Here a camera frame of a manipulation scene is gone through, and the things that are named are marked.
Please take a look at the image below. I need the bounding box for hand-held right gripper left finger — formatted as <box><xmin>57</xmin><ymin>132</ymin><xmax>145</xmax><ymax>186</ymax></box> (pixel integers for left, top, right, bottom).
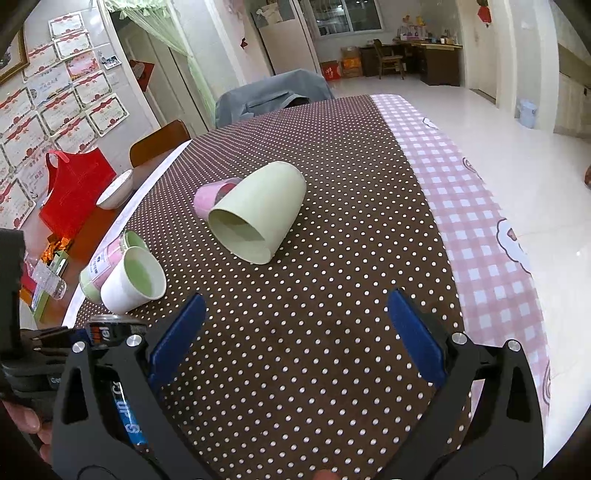
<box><xmin>50</xmin><ymin>292</ymin><xmax>218</xmax><ymax>480</ymax></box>

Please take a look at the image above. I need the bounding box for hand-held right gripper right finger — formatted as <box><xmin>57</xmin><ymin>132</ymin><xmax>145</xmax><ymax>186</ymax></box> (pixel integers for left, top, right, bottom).
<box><xmin>369</xmin><ymin>288</ymin><xmax>548</xmax><ymax>480</ymax></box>

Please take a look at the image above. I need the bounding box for pale green cup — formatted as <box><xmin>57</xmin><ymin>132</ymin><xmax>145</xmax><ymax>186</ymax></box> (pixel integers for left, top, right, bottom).
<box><xmin>207</xmin><ymin>161</ymin><xmax>308</xmax><ymax>265</ymax></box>

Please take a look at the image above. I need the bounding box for white cup with green inside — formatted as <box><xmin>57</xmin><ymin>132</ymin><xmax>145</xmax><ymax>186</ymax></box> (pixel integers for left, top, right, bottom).
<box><xmin>100</xmin><ymin>246</ymin><xmax>167</xmax><ymax>313</ymax></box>

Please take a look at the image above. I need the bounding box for green cup with pink label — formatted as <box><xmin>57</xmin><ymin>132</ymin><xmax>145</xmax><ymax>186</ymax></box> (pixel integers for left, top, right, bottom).
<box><xmin>79</xmin><ymin>230</ymin><xmax>149</xmax><ymax>304</ymax></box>

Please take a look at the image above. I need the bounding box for person's left hand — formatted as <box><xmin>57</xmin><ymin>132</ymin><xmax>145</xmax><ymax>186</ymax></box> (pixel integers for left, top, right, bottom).
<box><xmin>0</xmin><ymin>399</ymin><xmax>53</xmax><ymax>463</ymax></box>

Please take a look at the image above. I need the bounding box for clear plastic box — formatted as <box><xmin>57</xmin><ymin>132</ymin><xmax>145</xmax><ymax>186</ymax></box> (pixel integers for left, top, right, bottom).
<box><xmin>30</xmin><ymin>262</ymin><xmax>66</xmax><ymax>301</ymax></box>

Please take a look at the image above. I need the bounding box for brown polka dot tablecloth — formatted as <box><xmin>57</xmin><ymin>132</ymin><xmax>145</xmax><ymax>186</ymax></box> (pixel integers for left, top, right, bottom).
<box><xmin>74</xmin><ymin>95</ymin><xmax>474</xmax><ymax>480</ymax></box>

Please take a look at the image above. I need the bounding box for gold snack packet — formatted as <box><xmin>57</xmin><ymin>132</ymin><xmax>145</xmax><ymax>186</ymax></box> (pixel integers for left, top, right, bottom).
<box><xmin>43</xmin><ymin>234</ymin><xmax>71</xmax><ymax>260</ymax></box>

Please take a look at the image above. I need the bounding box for white table cover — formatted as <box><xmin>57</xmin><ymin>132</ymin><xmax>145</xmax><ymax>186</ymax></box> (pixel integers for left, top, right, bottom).
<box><xmin>62</xmin><ymin>141</ymin><xmax>189</xmax><ymax>326</ymax></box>

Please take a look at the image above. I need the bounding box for pink checked tablecloth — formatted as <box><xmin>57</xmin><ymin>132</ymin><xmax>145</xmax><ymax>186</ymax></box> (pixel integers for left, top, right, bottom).
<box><xmin>371</xmin><ymin>93</ymin><xmax>553</xmax><ymax>468</ymax></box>

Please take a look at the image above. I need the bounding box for white bowl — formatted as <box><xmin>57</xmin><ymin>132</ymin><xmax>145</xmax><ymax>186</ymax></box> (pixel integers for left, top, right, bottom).
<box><xmin>95</xmin><ymin>169</ymin><xmax>135</xmax><ymax>211</ymax></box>

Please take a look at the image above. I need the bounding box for red bag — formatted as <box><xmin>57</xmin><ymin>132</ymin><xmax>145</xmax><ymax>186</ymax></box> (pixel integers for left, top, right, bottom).
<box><xmin>39</xmin><ymin>148</ymin><xmax>116</xmax><ymax>241</ymax></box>

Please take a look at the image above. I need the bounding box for brown wooden chair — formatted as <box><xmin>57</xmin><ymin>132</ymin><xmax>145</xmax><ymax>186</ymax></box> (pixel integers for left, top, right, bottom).
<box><xmin>129</xmin><ymin>119</ymin><xmax>192</xmax><ymax>168</ymax></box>

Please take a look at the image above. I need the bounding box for grey covered chair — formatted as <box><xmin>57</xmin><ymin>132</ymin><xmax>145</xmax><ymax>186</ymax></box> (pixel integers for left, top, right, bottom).
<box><xmin>214</xmin><ymin>69</ymin><xmax>336</xmax><ymax>131</ymax></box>

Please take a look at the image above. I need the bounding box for pale blue bin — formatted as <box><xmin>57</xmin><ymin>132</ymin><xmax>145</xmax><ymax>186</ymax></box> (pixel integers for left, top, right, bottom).
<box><xmin>516</xmin><ymin>97</ymin><xmax>539</xmax><ymax>128</ymax></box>

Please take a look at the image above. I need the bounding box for dark wooden desk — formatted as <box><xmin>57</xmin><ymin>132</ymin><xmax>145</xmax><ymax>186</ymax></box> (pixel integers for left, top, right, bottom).
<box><xmin>359</xmin><ymin>39</ymin><xmax>464</xmax><ymax>88</ymax></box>

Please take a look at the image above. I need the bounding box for dark wooden chair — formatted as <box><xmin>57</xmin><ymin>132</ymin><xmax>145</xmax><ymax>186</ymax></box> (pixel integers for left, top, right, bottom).
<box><xmin>372</xmin><ymin>39</ymin><xmax>405</xmax><ymax>79</ymax></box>

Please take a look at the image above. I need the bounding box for brown cardboard box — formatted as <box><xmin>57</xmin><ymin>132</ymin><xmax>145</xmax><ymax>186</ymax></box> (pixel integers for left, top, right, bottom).
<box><xmin>341</xmin><ymin>46</ymin><xmax>363</xmax><ymax>78</ymax></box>

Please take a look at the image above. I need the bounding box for grey refrigerator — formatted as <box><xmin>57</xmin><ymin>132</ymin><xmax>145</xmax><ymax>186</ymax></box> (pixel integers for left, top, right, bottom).
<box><xmin>251</xmin><ymin>0</ymin><xmax>321</xmax><ymax>77</ymax></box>

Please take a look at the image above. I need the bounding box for gold framed picture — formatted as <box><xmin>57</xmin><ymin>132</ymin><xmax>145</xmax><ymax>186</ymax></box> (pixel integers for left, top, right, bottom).
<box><xmin>0</xmin><ymin>27</ymin><xmax>31</xmax><ymax>86</ymax></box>

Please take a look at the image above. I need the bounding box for window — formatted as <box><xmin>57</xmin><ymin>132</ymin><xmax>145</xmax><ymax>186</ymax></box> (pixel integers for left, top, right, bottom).
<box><xmin>305</xmin><ymin>0</ymin><xmax>385</xmax><ymax>36</ymax></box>

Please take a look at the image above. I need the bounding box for wall of framed certificates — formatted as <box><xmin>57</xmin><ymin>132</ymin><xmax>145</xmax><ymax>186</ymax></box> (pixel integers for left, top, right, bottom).
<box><xmin>0</xmin><ymin>12</ymin><xmax>129</xmax><ymax>232</ymax></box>

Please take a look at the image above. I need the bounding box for red wall decoration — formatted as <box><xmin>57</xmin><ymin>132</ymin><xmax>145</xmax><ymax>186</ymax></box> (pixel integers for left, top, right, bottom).
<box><xmin>129</xmin><ymin>58</ymin><xmax>156</xmax><ymax>92</ymax></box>

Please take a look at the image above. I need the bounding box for green string curtain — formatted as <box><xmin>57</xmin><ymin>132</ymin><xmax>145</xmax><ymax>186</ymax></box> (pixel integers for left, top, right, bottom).
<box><xmin>103</xmin><ymin>0</ymin><xmax>218</xmax><ymax>136</ymax></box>

